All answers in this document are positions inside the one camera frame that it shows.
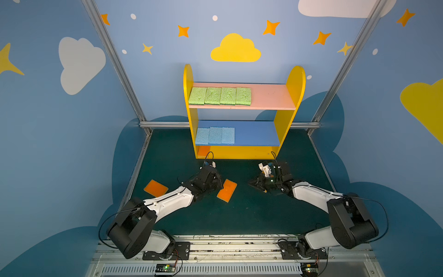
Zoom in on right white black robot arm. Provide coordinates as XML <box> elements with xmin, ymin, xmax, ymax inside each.
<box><xmin>249</xmin><ymin>161</ymin><xmax>389</xmax><ymax>256</ymax></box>

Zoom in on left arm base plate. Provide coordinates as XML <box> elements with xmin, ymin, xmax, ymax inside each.
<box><xmin>143</xmin><ymin>242</ymin><xmax>190</xmax><ymax>260</ymax></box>

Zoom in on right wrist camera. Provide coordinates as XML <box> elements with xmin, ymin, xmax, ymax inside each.
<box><xmin>258</xmin><ymin>163</ymin><xmax>273</xmax><ymax>178</ymax></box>

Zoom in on green sponge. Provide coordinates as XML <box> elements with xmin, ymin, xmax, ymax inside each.
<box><xmin>236</xmin><ymin>87</ymin><xmax>251</xmax><ymax>106</ymax></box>
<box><xmin>204</xmin><ymin>87</ymin><xmax>222</xmax><ymax>105</ymax></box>
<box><xmin>188</xmin><ymin>87</ymin><xmax>207</xmax><ymax>105</ymax></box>
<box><xmin>220</xmin><ymin>87</ymin><xmax>236</xmax><ymax>105</ymax></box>

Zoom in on orange sponge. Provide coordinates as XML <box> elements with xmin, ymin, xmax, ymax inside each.
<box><xmin>197</xmin><ymin>145</ymin><xmax>211</xmax><ymax>158</ymax></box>
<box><xmin>217</xmin><ymin>179</ymin><xmax>237</xmax><ymax>203</ymax></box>
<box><xmin>144</xmin><ymin>180</ymin><xmax>168</xmax><ymax>197</ymax></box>

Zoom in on yellow shelf pink blue boards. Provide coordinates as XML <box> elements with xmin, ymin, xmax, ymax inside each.
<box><xmin>183</xmin><ymin>65</ymin><xmax>306</xmax><ymax>160</ymax></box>

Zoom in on aluminium rail base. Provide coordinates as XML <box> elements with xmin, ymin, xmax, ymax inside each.
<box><xmin>86</xmin><ymin>234</ymin><xmax>384</xmax><ymax>277</ymax></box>

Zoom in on blue sponge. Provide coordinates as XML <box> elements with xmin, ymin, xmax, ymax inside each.
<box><xmin>208</xmin><ymin>127</ymin><xmax>223</xmax><ymax>145</ymax></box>
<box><xmin>195</xmin><ymin>128</ymin><xmax>210</xmax><ymax>145</ymax></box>
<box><xmin>221</xmin><ymin>127</ymin><xmax>235</xmax><ymax>145</ymax></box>

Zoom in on left controller board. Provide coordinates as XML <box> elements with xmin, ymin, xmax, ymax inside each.
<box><xmin>154</xmin><ymin>264</ymin><xmax>177</xmax><ymax>275</ymax></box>

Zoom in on controller board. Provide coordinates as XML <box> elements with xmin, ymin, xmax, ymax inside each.
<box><xmin>154</xmin><ymin>264</ymin><xmax>177</xmax><ymax>275</ymax></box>
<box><xmin>301</xmin><ymin>263</ymin><xmax>319</xmax><ymax>277</ymax></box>

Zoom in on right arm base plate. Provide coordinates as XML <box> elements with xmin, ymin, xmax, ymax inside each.
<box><xmin>277</xmin><ymin>239</ymin><xmax>328</xmax><ymax>260</ymax></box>

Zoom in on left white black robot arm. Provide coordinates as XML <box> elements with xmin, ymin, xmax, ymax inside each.
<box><xmin>106</xmin><ymin>162</ymin><xmax>223</xmax><ymax>259</ymax></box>

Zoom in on right controller board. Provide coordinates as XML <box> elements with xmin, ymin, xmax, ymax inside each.
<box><xmin>301</xmin><ymin>263</ymin><xmax>319</xmax><ymax>277</ymax></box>

